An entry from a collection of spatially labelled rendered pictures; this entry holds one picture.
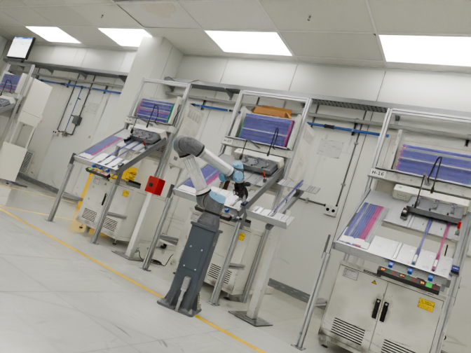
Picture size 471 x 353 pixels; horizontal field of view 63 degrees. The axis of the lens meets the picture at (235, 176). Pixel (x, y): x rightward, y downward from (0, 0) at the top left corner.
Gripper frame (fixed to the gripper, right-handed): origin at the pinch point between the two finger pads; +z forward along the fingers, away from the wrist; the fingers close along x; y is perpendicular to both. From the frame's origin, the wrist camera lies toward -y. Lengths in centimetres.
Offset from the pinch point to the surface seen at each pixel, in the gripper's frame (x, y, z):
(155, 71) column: -316, -223, -7
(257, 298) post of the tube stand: 32, 39, 51
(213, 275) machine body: -22, 26, 68
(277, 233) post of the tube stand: 31.2, 4.5, 16.7
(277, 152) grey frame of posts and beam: -10, -71, -5
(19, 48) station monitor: -503, -120, -62
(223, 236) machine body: -25, 2, 44
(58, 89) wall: -626, -223, 54
